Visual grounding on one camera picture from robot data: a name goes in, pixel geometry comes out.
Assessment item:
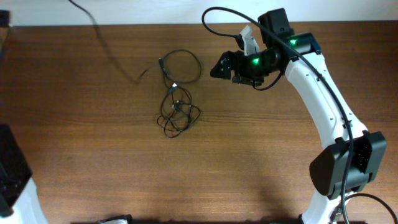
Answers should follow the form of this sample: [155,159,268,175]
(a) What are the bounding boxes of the black usb cables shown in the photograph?
[156,49,203,139]

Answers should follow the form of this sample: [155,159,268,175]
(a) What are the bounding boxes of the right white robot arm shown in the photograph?
[210,8,387,223]

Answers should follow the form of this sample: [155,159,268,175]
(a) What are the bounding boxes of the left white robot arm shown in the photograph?
[1,122,48,224]

